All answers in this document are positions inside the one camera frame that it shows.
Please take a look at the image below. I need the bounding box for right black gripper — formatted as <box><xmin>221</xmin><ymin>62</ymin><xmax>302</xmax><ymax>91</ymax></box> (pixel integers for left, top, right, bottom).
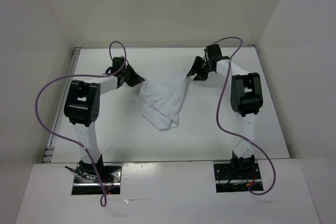
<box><xmin>187</xmin><ymin>56</ymin><xmax>213</xmax><ymax>81</ymax></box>

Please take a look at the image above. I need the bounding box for white skirt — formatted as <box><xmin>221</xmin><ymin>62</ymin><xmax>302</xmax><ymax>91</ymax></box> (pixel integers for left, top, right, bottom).
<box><xmin>140</xmin><ymin>70</ymin><xmax>189</xmax><ymax>131</ymax></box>

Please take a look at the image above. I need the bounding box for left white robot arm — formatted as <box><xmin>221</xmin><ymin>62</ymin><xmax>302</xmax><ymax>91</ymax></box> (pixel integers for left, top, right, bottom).
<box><xmin>64</xmin><ymin>57</ymin><xmax>145</xmax><ymax>182</ymax></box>

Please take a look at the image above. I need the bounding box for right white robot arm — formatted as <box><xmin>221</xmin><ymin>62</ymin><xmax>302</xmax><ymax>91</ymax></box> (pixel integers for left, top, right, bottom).
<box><xmin>187</xmin><ymin>44</ymin><xmax>263</xmax><ymax>178</ymax></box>

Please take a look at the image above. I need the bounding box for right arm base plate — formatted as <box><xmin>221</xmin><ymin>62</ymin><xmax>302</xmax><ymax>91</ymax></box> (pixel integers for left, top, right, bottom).
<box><xmin>213</xmin><ymin>162</ymin><xmax>264</xmax><ymax>193</ymax></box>

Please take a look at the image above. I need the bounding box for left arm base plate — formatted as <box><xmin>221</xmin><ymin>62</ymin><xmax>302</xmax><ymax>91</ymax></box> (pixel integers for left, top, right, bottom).
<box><xmin>71</xmin><ymin>163</ymin><xmax>122</xmax><ymax>195</ymax></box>

